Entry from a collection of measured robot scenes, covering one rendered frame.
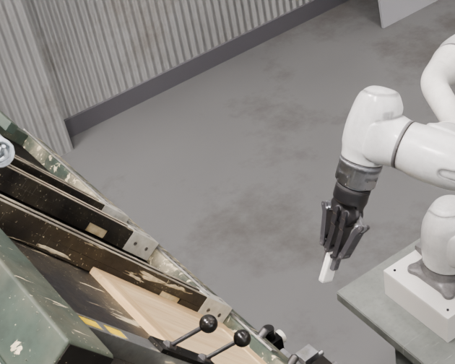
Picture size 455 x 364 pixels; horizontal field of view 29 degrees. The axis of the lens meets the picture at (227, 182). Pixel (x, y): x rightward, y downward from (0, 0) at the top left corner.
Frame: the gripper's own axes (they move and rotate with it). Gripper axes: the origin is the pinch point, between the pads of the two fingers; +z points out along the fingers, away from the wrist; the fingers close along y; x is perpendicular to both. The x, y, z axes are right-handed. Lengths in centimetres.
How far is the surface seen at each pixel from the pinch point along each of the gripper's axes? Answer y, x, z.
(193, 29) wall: -309, 186, 41
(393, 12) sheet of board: -258, 301, 10
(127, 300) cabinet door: -36, -26, 26
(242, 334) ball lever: 0.2, -21.0, 12.8
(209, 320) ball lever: 0.5, -31.3, 6.9
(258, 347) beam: -36, 24, 52
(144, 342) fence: -5.2, -41.7, 13.8
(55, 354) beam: 22, -78, -11
